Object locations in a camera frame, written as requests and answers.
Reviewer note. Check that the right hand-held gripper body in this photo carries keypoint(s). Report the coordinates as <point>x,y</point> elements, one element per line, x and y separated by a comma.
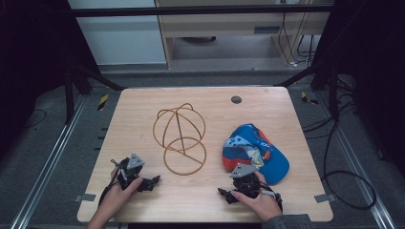
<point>243,170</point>

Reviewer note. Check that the black metal stand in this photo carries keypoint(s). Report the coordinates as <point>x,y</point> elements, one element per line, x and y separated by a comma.
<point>333,95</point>
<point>68,95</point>

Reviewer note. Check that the yellow black hazard tape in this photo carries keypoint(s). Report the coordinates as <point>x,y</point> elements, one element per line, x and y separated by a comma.
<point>102,102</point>
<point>307,98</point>

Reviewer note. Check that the person's left hand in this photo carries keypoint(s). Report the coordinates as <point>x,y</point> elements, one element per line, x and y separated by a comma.
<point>114,198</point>

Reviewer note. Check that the blue and orange cap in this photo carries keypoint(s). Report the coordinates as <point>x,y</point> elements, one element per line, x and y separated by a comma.
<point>273,159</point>

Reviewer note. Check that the white cabinet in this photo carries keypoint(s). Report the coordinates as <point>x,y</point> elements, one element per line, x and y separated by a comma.
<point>121,41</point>

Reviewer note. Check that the black curtain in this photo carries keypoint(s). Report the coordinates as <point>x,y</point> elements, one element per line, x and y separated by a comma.
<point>375,63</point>
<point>31,63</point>

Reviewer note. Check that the person's right hand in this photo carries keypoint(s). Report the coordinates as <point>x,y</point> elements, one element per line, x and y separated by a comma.
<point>266,205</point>

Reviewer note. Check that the black horizontal frame bar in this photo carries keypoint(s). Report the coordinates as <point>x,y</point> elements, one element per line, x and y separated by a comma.
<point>191,10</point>

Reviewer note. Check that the grey metal table bracket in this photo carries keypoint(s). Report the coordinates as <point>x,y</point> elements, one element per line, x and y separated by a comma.
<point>85,197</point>
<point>324,197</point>

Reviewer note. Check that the light wooden desk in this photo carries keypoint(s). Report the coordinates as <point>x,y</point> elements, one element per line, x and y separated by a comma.
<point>223,27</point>

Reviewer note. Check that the aluminium floor rail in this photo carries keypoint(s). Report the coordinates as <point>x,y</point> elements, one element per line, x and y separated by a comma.
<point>359,165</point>
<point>47,162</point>

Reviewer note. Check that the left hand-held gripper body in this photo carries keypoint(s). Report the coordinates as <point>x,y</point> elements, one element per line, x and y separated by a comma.
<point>133,162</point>

